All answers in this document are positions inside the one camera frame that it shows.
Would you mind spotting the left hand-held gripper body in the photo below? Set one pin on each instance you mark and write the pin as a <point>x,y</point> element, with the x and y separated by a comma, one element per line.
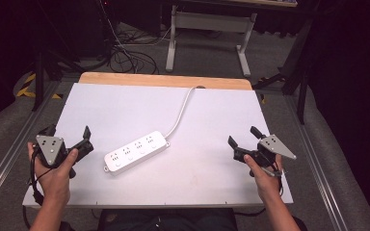
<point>52,151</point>

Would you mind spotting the aluminium rail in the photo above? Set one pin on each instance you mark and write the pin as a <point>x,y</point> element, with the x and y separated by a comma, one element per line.
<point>9,154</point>
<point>318,173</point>

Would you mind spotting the black metal stand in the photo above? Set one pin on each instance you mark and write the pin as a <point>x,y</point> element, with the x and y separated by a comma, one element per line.
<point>297,73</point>

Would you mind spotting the black tripod stand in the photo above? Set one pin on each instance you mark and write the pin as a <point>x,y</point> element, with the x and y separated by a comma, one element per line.
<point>39,80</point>

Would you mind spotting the white metal desk frame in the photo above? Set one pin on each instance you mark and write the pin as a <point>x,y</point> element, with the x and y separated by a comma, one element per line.
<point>210,20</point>

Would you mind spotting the person's left hand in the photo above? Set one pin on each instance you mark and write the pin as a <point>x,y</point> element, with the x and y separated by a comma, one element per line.
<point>55,179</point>

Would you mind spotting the white table board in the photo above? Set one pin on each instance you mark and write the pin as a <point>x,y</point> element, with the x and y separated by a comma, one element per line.
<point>160,186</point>

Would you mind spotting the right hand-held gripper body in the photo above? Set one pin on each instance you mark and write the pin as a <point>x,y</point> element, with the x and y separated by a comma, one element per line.
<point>271,148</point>

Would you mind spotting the person's dark clothed lap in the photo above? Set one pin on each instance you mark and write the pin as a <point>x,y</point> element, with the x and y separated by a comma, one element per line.
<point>167,220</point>

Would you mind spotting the white power strip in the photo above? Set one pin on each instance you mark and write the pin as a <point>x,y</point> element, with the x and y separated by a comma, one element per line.
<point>136,152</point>

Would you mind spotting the yellow black floor tape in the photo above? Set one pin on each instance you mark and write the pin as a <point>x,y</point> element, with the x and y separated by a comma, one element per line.
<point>27,88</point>

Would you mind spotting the person's right hand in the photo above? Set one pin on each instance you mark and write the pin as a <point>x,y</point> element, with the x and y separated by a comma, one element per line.
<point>265,181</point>

